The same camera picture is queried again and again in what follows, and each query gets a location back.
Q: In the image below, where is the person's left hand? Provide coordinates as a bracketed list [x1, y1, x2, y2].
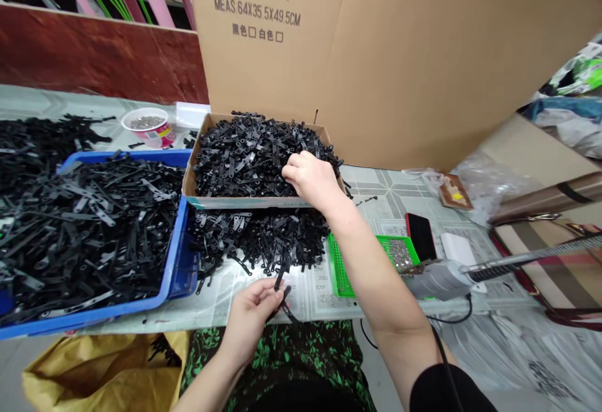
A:
[228, 278, 290, 342]

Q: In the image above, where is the person's right hand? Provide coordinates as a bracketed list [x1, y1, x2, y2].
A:
[282, 150, 347, 211]

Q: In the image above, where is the single black plastic strip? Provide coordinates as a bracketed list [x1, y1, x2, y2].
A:
[265, 270, 303, 326]

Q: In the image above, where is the heap of short black strips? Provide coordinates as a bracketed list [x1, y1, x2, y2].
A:
[191, 110, 351, 199]

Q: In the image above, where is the small open cardboard box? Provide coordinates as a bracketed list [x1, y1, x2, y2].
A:
[180, 112, 348, 211]

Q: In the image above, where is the flat pile of black strips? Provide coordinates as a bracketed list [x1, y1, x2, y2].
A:
[187, 206, 335, 293]

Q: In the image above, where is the patterned table cover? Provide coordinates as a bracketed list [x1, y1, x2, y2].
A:
[0, 83, 495, 337]

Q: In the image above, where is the green plastic basket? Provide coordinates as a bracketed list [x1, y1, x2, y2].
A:
[327, 231, 424, 298]

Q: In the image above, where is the small white box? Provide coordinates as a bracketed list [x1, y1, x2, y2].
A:
[176, 101, 211, 129]

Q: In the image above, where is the pile of metal rivets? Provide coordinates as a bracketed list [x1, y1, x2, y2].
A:
[376, 236, 420, 275]

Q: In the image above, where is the blue plastic bin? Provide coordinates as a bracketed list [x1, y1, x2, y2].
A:
[0, 148, 200, 341]

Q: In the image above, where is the paper cup of metal rivets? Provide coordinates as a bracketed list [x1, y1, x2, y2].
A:
[120, 107, 177, 150]

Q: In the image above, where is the red smartphone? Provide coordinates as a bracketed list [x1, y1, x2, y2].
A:
[404, 212, 439, 263]

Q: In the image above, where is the brown snack packet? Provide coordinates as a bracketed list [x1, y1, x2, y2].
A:
[438, 173, 474, 209]

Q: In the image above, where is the large printed cardboard carton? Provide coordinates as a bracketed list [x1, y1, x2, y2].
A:
[182, 0, 602, 174]

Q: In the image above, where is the grey electric screwdriver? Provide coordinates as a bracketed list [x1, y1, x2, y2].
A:
[398, 258, 488, 301]

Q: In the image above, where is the white power bank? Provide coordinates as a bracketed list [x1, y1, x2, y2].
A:
[439, 231, 477, 263]

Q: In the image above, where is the person's body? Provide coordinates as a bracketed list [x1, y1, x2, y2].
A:
[180, 319, 378, 412]

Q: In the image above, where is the clear plastic bag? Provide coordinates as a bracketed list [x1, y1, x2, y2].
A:
[449, 150, 542, 226]

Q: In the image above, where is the heap of long black strips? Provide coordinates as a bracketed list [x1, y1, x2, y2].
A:
[0, 149, 188, 326]

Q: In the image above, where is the brown wooden board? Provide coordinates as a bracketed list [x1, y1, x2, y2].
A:
[0, 1, 211, 105]

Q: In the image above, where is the plain brown cardboard box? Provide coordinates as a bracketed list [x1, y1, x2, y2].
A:
[477, 112, 602, 226]

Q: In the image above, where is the loose spread of black strips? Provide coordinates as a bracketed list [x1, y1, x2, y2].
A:
[0, 113, 119, 193]

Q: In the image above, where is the striped brown bag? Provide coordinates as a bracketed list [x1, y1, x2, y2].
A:
[488, 213, 602, 326]

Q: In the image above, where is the yellow woven sack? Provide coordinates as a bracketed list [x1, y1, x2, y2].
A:
[21, 330, 191, 412]

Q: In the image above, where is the heap of plastic bags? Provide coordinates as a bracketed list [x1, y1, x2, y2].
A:
[530, 31, 602, 160]

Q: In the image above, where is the stack of printed clear bags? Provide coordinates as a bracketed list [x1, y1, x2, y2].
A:
[440, 306, 602, 412]

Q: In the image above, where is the black power cable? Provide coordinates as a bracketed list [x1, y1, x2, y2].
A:
[360, 289, 474, 412]

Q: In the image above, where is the metal flexible hose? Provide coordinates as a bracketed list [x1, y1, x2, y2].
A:
[469, 235, 602, 283]

